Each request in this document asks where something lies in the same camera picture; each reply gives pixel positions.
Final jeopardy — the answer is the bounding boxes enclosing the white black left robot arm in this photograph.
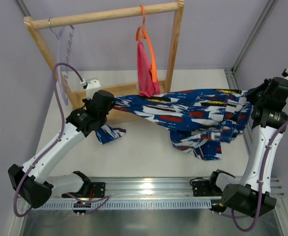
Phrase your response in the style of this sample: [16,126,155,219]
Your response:
[8,90,115,208]

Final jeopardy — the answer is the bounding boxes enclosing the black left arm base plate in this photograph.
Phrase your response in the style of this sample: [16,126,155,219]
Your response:
[69,182,106,199]

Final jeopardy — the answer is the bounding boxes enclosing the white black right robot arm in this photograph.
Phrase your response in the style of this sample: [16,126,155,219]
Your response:
[211,75,288,217]

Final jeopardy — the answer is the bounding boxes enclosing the wooden clothes rack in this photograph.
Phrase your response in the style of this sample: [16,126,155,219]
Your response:
[23,0,185,126]

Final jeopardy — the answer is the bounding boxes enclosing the orange plastic hanger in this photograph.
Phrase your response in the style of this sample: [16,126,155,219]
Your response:
[135,4,158,84]

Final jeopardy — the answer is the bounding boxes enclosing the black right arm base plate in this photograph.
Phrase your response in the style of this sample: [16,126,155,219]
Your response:
[189,177,222,197]

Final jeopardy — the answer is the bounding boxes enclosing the blue white red patterned trousers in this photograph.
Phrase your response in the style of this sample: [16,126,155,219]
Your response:
[94,88,254,162]

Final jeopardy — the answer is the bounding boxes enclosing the pink cloth on hanger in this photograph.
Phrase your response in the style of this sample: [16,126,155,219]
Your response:
[137,41,160,97]

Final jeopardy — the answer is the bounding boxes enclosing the slotted grey cable duct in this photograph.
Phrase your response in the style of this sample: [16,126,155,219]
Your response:
[37,199,212,211]

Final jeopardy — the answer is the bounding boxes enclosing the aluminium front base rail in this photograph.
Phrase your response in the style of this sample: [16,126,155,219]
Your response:
[45,176,285,200]

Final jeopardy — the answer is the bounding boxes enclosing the aluminium frame rail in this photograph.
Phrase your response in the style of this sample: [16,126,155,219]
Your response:
[224,0,280,158]

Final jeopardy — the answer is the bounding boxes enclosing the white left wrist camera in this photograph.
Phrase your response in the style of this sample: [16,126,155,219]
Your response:
[80,78,101,99]

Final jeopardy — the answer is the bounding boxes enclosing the lilac plastic hanger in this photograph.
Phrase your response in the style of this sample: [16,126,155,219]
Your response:
[48,18,76,106]

